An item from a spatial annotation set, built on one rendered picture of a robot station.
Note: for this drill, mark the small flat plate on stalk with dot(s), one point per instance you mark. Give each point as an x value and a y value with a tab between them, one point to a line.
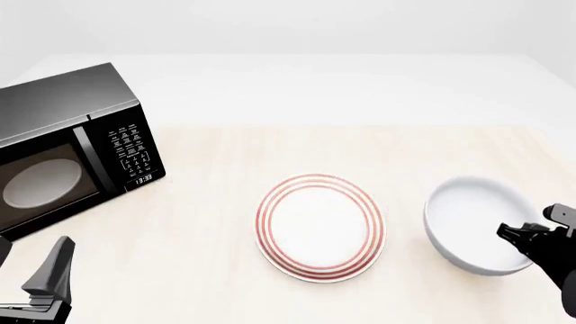
564	212

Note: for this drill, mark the white plate with red rings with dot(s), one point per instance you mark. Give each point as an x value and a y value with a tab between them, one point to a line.
320	229

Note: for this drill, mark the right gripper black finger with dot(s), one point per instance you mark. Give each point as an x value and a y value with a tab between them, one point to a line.
526	238

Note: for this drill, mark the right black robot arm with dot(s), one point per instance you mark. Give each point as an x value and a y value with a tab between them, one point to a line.
568	293

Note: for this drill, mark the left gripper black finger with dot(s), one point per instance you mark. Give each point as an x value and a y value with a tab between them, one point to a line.
60	270
3	249

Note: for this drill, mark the white bowl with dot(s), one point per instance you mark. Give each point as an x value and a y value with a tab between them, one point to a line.
468	216

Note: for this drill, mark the glass microwave turntable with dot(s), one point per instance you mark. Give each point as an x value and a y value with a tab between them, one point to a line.
42	182

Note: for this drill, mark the black microwave oven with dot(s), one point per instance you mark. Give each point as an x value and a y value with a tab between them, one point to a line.
63	101

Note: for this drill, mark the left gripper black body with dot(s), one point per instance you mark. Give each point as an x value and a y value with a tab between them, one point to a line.
31	314

